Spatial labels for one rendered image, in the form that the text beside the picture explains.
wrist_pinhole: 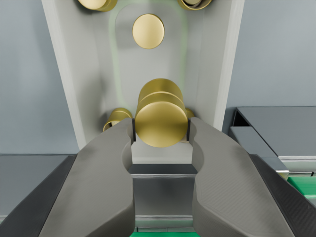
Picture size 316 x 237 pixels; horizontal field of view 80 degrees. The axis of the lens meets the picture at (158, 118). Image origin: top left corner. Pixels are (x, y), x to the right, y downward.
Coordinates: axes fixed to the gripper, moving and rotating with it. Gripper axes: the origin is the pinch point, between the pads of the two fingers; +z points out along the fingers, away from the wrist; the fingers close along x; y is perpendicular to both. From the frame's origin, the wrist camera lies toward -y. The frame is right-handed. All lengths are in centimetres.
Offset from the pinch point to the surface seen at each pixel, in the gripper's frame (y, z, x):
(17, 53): -1.6, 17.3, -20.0
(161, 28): -5.0, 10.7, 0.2
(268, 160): 5.9, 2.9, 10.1
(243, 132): 6.6, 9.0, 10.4
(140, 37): -4.2, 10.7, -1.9
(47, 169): 16.1, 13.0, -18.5
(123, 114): 6.0, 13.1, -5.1
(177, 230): 18.5, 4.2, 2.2
